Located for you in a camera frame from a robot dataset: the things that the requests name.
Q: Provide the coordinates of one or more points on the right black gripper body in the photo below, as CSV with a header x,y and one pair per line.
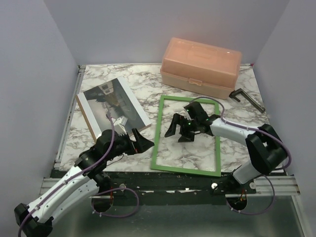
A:
x,y
188,125

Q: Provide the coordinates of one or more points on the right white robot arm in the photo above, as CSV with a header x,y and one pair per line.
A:
x,y
266,150

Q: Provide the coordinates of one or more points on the glossy photo print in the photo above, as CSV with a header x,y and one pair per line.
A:
x,y
117,98

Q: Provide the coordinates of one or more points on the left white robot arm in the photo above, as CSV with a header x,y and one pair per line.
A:
x,y
84,179

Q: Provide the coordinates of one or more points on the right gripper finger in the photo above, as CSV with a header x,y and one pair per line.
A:
x,y
176,120
186,136

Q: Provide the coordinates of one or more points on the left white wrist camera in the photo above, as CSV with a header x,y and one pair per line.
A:
x,y
119,125

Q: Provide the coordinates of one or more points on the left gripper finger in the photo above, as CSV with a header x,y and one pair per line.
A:
x,y
143,145
137,136

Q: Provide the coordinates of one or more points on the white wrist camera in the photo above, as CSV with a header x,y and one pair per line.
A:
x,y
187,115
119,125

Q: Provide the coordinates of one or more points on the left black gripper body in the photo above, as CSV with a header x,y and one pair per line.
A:
x,y
125,145

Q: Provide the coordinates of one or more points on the black metal clamp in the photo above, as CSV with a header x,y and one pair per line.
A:
x,y
240,91

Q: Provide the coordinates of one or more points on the green and wood picture frame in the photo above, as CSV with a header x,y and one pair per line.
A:
x,y
155,166

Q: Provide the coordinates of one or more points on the brown frame backing board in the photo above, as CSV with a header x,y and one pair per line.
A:
x,y
94,114

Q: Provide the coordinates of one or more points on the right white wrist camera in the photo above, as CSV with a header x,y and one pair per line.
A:
x,y
187,115

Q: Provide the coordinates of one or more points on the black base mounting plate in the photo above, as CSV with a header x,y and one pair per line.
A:
x,y
160,188

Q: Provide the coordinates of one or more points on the orange translucent plastic box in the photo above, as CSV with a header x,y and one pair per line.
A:
x,y
200,68

